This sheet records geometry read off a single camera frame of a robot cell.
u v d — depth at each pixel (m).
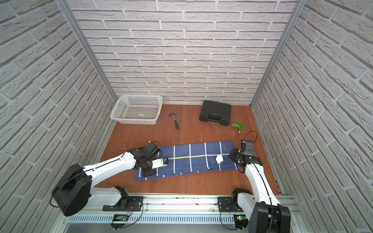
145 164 0.71
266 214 0.39
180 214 0.71
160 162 0.76
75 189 0.41
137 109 1.26
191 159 0.89
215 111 1.13
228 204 0.74
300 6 0.69
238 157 0.64
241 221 0.71
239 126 1.03
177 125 1.07
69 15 0.73
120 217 0.70
